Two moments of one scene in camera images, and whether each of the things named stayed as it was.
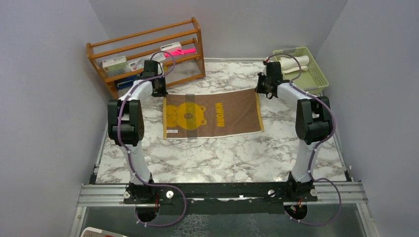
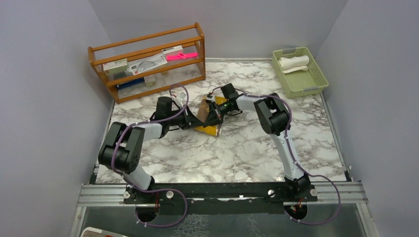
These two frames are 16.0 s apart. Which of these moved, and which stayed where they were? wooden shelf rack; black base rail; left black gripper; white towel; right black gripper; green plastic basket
Moved: right black gripper; left black gripper
Stayed: wooden shelf rack; green plastic basket; black base rail; white towel
